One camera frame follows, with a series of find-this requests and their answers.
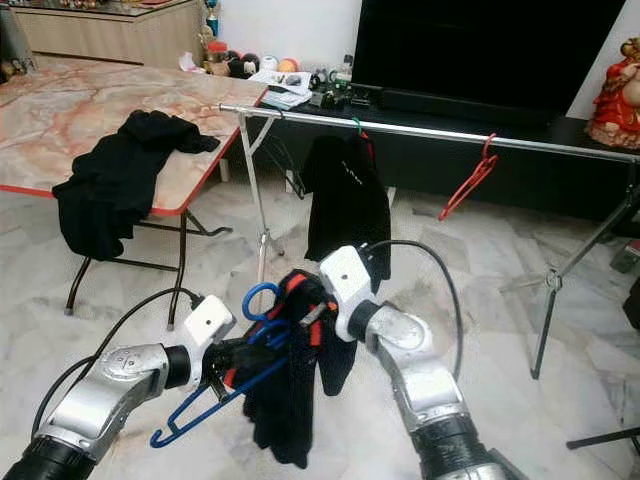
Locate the blue plastic hanger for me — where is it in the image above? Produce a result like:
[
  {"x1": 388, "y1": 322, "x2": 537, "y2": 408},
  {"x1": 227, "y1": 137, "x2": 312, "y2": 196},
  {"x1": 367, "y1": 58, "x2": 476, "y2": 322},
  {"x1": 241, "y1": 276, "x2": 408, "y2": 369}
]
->
[{"x1": 148, "y1": 282, "x2": 296, "y2": 449}]

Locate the navy garment red trim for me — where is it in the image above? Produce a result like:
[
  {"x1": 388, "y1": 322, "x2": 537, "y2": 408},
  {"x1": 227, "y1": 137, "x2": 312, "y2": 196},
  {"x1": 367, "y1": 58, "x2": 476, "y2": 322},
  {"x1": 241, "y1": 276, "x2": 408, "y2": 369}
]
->
[{"x1": 240, "y1": 268, "x2": 361, "y2": 469}]

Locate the black shirt green logo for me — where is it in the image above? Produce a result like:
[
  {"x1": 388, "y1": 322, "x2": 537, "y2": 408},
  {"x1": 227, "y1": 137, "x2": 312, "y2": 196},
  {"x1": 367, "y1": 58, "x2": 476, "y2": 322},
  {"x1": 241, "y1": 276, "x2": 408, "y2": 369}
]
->
[{"x1": 52, "y1": 110, "x2": 221, "y2": 261}]

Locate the black thin hanger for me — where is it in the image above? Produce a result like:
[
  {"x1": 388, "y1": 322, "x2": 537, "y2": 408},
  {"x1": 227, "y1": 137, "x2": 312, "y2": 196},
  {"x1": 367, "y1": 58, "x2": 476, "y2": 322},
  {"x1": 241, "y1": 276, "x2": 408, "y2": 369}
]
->
[{"x1": 265, "y1": 130, "x2": 309, "y2": 199}]

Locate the red plastic hanger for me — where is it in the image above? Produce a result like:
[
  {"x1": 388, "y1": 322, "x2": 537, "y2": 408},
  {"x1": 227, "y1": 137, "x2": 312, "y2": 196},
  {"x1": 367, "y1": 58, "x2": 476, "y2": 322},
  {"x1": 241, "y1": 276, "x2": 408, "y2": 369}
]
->
[{"x1": 438, "y1": 133, "x2": 501, "y2": 221}]

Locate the black t-shirt red collar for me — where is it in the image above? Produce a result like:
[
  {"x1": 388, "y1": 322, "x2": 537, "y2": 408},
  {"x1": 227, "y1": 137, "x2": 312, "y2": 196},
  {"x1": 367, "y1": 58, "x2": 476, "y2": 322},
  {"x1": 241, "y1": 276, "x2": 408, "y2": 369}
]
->
[{"x1": 302, "y1": 133, "x2": 393, "y2": 263}]

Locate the silver metal clothes rack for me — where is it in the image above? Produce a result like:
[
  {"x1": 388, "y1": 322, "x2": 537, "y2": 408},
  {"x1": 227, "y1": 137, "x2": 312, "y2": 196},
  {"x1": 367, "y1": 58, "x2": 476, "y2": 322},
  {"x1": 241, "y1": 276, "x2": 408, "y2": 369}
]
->
[{"x1": 218, "y1": 100, "x2": 640, "y2": 381}]

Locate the light blue paper stack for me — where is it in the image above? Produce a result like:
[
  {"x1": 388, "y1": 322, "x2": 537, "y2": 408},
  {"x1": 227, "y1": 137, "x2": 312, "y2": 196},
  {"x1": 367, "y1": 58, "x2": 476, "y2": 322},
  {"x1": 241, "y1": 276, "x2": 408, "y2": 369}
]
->
[{"x1": 255, "y1": 86, "x2": 311, "y2": 109}]

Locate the black soundbar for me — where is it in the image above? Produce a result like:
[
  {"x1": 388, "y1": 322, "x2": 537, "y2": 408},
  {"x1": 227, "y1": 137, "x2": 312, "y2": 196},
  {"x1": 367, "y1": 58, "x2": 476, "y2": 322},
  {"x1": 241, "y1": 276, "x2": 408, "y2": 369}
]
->
[{"x1": 378, "y1": 88, "x2": 551, "y2": 126}]

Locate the black television console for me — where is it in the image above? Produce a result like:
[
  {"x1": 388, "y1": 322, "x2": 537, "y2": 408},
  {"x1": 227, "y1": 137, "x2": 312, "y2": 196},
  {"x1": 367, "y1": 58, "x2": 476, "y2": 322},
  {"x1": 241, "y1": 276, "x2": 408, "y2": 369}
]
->
[{"x1": 200, "y1": 72, "x2": 640, "y2": 223}]

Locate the red lid jar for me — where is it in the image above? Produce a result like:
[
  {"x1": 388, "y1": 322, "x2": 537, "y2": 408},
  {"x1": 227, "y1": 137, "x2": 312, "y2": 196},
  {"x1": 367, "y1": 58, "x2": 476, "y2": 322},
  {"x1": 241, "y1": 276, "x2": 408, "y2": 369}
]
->
[{"x1": 205, "y1": 40, "x2": 231, "y2": 76}]

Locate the marble pattern folding table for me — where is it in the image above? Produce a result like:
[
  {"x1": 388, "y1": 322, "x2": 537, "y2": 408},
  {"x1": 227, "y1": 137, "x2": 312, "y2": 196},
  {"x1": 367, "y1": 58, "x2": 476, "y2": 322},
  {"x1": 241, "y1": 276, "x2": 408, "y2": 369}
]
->
[{"x1": 0, "y1": 65, "x2": 266, "y2": 316}]

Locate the black flat television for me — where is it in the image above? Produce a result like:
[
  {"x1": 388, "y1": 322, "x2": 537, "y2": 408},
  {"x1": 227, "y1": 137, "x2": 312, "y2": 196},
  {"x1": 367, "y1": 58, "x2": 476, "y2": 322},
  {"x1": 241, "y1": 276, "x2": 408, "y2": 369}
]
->
[{"x1": 350, "y1": 0, "x2": 626, "y2": 113}]

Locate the black metal floor stand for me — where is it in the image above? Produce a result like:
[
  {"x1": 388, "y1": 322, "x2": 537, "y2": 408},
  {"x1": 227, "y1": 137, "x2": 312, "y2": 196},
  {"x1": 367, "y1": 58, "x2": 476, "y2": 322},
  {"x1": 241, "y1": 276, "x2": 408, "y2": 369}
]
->
[{"x1": 565, "y1": 428, "x2": 640, "y2": 451}]

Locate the dark brown sofa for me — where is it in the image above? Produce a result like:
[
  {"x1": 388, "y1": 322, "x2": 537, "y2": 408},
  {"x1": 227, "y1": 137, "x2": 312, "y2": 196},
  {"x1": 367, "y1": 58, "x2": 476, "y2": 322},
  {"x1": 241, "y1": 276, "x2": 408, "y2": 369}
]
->
[{"x1": 622, "y1": 275, "x2": 640, "y2": 331}]

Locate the blue gold trophy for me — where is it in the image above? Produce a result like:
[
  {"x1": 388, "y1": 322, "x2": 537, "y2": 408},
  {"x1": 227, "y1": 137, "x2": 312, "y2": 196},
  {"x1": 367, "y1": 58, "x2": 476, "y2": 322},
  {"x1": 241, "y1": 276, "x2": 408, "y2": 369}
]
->
[{"x1": 203, "y1": 0, "x2": 223, "y2": 41}]

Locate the light wooden cabinet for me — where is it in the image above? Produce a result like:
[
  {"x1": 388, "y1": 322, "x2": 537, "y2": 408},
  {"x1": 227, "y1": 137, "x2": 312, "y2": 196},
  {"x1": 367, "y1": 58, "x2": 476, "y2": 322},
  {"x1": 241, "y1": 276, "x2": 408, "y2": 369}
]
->
[{"x1": 10, "y1": 0, "x2": 211, "y2": 69}]

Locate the red laughing Buddha statue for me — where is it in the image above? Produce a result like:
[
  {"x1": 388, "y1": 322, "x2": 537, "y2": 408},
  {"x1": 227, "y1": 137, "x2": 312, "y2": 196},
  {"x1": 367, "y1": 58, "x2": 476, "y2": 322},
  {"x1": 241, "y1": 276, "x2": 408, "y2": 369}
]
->
[{"x1": 585, "y1": 55, "x2": 640, "y2": 151}]

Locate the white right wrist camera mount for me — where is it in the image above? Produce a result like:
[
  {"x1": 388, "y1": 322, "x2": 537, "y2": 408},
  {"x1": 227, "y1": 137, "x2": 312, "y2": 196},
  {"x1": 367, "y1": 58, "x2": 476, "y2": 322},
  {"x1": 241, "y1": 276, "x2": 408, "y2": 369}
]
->
[{"x1": 318, "y1": 245, "x2": 381, "y2": 341}]

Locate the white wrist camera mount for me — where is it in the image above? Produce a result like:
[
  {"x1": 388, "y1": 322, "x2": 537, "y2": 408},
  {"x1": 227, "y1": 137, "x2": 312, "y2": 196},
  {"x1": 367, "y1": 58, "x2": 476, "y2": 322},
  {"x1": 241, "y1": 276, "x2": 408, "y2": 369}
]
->
[
  {"x1": 318, "y1": 245, "x2": 381, "y2": 341},
  {"x1": 178, "y1": 295, "x2": 238, "y2": 363}
]

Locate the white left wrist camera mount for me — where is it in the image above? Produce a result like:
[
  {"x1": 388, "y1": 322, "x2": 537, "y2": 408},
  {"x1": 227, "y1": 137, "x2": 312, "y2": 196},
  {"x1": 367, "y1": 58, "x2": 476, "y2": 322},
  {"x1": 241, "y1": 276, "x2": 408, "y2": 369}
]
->
[{"x1": 178, "y1": 295, "x2": 238, "y2": 363}]

